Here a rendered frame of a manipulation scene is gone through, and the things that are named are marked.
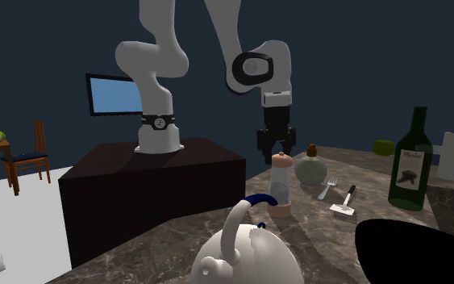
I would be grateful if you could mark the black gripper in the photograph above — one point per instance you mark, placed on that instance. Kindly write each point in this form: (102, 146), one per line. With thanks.
(277, 118)

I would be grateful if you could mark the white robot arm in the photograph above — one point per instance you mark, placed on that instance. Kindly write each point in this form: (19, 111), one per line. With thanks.
(159, 98)

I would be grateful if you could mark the clear pepper mill tan ends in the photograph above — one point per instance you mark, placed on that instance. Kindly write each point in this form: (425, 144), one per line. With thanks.
(281, 185)

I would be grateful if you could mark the round green corked flask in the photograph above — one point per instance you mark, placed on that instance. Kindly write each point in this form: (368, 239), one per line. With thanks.
(310, 170)

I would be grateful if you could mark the silver fork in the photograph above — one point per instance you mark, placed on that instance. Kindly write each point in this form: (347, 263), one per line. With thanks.
(326, 189)

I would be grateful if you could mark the green round object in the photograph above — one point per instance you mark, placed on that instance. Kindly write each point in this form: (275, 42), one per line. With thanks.
(384, 147)

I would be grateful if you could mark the green wine bottle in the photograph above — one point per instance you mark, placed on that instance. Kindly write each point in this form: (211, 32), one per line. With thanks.
(409, 173)

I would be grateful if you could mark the dark robot stand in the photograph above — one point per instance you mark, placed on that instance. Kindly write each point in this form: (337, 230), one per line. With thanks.
(148, 188)

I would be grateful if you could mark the black framed blue window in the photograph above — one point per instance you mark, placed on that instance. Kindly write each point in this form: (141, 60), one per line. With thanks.
(112, 95)

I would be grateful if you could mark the white paper towel roll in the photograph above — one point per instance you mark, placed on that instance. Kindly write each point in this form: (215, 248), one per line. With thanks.
(452, 155)

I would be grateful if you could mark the black rounded object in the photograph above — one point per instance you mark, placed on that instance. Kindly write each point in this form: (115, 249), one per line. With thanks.
(419, 255)

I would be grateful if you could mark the wooden chair blue seat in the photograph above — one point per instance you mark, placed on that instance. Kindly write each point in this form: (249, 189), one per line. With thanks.
(28, 157)

